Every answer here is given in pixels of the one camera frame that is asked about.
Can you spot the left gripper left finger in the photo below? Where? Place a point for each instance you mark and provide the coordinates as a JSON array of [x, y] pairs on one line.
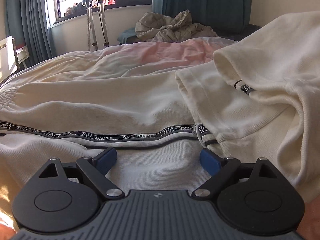
[[62, 196]]

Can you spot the white dresser desk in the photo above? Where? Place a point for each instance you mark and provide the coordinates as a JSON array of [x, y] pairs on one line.
[[22, 56]]

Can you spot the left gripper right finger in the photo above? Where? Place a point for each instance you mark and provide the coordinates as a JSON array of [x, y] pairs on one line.
[[254, 198]]

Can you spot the teal cloth on sofa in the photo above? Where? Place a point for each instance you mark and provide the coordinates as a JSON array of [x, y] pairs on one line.
[[128, 36]]

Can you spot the teal curtain near desk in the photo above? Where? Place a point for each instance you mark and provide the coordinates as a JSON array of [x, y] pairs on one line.
[[27, 21]]

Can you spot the beige quilted jacket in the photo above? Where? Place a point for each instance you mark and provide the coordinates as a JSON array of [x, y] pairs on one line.
[[157, 27]]

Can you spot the white wooden chair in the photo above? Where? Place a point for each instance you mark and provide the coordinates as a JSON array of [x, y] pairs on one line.
[[9, 60]]

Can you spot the cream sweatpants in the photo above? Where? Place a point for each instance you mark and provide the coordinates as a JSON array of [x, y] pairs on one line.
[[257, 98]]

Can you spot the pastel bed sheet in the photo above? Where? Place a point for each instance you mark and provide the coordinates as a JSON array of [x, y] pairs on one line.
[[137, 59]]

